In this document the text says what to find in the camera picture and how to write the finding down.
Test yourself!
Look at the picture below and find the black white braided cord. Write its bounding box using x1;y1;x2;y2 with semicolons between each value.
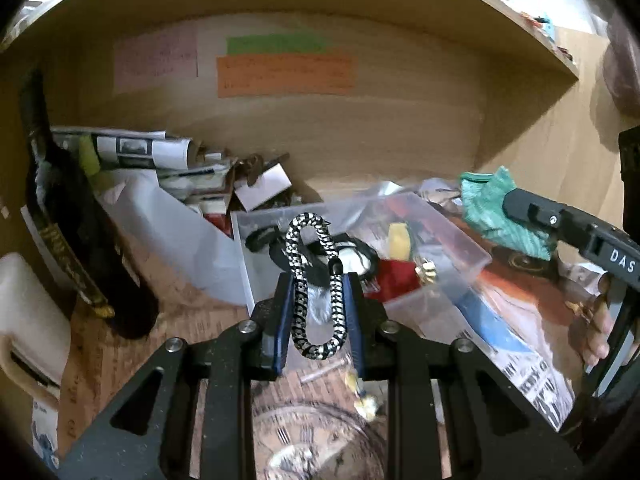
283;211;350;361

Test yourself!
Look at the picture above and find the green and yellow sock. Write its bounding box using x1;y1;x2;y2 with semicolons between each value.
459;166;556;261

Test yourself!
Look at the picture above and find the person's right hand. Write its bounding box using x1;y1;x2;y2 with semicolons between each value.
566;273;614;366

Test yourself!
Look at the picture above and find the clear plastic storage box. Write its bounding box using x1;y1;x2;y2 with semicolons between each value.
232;193;491;341

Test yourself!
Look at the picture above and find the metal pen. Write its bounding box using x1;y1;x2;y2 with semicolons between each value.
299;358;350;385

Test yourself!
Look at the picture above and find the gold ribbon bow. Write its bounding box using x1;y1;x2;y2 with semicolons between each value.
414;258;437;285

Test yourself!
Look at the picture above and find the white plastic bag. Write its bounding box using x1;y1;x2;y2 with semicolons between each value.
92;169;245;306

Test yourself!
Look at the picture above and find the small white card box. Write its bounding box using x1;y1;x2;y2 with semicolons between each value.
234;164;292;211

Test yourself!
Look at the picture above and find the dark wine bottle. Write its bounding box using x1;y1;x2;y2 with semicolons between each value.
20;68;160;340

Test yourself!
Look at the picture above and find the cream plastic jug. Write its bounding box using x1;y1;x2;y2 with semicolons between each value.
1;252;70;410

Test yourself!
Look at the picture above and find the orange paper note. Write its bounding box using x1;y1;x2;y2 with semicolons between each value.
216;53;356;99

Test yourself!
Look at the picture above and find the rolled newspaper stack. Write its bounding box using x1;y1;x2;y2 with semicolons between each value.
49;126;237;196

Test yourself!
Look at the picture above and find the green paper note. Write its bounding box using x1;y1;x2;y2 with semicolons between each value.
227;32;329;55

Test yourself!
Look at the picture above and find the pink paper note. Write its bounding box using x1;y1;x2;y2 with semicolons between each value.
113;22;198;94

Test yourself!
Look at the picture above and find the black strap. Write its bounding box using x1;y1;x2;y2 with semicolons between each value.
244;224;381;288

